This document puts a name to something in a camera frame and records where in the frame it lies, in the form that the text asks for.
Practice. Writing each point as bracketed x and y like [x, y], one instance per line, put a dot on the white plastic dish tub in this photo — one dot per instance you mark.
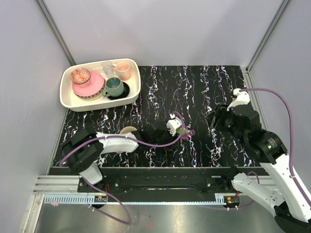
[69, 100]

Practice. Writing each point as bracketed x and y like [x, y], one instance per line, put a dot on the teal ceramic mug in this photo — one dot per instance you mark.
[113, 87]

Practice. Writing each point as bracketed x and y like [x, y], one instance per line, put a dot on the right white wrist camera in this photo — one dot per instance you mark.
[240, 98]

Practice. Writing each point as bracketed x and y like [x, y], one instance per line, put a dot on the pink weekly pill organizer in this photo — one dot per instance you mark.
[187, 134]

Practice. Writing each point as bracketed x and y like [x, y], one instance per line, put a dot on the clear drinking glass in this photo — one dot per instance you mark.
[108, 69]

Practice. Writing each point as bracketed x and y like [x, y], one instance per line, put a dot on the red patterned bowl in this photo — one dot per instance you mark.
[80, 76]

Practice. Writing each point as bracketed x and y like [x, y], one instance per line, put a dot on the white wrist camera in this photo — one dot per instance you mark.
[240, 98]
[173, 124]

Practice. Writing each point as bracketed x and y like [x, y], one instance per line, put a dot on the black saucer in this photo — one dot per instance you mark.
[124, 94]

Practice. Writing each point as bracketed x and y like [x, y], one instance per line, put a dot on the cream ceramic mug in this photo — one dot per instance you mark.
[130, 145]

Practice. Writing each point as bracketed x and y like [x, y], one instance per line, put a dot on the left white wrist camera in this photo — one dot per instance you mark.
[173, 124]

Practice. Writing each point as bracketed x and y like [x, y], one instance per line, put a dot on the pink ceramic mug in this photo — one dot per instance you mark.
[123, 70]

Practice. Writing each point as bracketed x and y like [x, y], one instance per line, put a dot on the green pill bottle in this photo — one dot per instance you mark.
[182, 131]

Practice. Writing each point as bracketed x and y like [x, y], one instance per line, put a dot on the patterned plate under pink plate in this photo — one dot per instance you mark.
[90, 92]

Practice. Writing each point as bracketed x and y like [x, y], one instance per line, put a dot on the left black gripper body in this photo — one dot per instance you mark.
[166, 138]

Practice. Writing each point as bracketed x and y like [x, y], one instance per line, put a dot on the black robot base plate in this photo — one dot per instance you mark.
[167, 184]

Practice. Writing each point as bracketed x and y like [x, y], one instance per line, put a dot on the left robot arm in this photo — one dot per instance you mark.
[85, 146]

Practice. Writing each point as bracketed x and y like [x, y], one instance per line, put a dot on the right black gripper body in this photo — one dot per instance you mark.
[225, 122]

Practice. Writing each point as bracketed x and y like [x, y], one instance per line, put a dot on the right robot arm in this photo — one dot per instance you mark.
[289, 208]

